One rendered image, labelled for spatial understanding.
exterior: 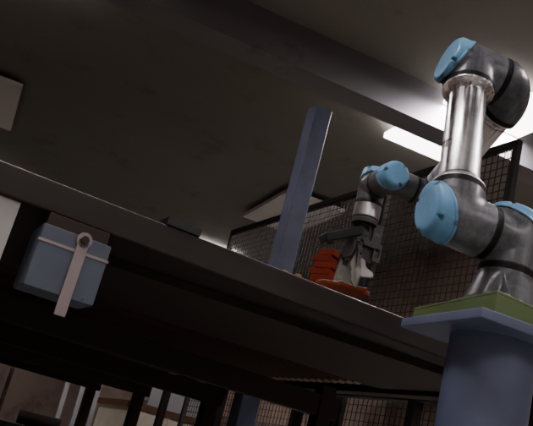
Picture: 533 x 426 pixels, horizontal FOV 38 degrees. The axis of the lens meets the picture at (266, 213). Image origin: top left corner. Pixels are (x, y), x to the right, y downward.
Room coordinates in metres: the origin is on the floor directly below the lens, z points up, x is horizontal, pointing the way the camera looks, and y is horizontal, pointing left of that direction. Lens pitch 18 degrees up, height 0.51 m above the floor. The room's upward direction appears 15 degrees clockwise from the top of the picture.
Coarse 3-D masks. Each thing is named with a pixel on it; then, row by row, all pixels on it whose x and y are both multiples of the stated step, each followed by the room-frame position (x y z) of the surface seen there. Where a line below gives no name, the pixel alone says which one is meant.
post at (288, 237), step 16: (320, 112) 3.84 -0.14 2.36; (304, 128) 3.90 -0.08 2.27; (320, 128) 3.85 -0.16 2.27; (304, 144) 3.86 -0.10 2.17; (320, 144) 3.86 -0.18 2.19; (304, 160) 3.83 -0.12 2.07; (304, 176) 3.84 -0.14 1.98; (288, 192) 3.89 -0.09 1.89; (304, 192) 3.85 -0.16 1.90; (288, 208) 3.85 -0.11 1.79; (304, 208) 3.86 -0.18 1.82; (288, 224) 3.83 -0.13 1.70; (304, 224) 3.87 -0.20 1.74; (288, 240) 3.84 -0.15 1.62; (272, 256) 3.88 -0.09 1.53; (288, 256) 3.85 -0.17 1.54; (288, 272) 3.86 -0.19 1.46; (240, 400) 3.84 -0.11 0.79; (256, 400) 3.86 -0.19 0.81; (240, 416) 3.83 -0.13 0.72
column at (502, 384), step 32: (416, 320) 1.54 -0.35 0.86; (448, 320) 1.43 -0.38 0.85; (480, 320) 1.37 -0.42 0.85; (512, 320) 1.36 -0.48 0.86; (448, 352) 1.51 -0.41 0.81; (480, 352) 1.44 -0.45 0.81; (512, 352) 1.43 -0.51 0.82; (448, 384) 1.48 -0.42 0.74; (480, 384) 1.43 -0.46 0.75; (512, 384) 1.43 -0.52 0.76; (448, 416) 1.47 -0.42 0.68; (480, 416) 1.43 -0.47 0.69; (512, 416) 1.43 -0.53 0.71
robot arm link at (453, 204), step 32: (448, 64) 1.54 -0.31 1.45; (480, 64) 1.53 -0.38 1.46; (512, 64) 1.56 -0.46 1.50; (448, 96) 1.57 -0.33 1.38; (480, 96) 1.53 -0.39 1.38; (448, 128) 1.52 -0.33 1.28; (480, 128) 1.51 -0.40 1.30; (448, 160) 1.49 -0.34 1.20; (480, 160) 1.50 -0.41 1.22; (448, 192) 1.43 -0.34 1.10; (480, 192) 1.45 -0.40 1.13; (416, 224) 1.51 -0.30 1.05; (448, 224) 1.44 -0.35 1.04; (480, 224) 1.44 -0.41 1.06
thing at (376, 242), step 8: (360, 216) 2.00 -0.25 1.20; (352, 224) 2.05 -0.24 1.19; (360, 224) 2.02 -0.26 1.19; (368, 224) 2.01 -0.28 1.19; (376, 224) 2.01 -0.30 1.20; (368, 232) 2.02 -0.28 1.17; (376, 232) 2.02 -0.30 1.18; (352, 240) 2.01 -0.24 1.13; (360, 240) 2.00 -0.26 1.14; (368, 240) 2.00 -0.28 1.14; (376, 240) 2.02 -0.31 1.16; (344, 248) 2.04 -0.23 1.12; (352, 248) 1.99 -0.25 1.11; (368, 248) 2.01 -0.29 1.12; (376, 248) 2.01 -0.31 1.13; (344, 256) 2.03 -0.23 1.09; (352, 256) 2.01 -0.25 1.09; (368, 256) 2.01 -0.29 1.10; (376, 256) 2.02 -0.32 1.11; (368, 264) 2.03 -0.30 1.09
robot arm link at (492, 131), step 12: (516, 72) 1.56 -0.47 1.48; (516, 84) 1.56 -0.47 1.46; (528, 84) 1.58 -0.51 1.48; (504, 96) 1.58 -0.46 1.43; (516, 96) 1.58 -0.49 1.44; (528, 96) 1.60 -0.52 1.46; (492, 108) 1.64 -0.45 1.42; (504, 108) 1.62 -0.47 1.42; (516, 108) 1.61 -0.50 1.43; (492, 120) 1.66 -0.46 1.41; (504, 120) 1.65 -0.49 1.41; (516, 120) 1.65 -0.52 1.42; (492, 132) 1.70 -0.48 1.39; (492, 144) 1.74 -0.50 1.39; (420, 180) 1.92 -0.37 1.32; (420, 192) 1.92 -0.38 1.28
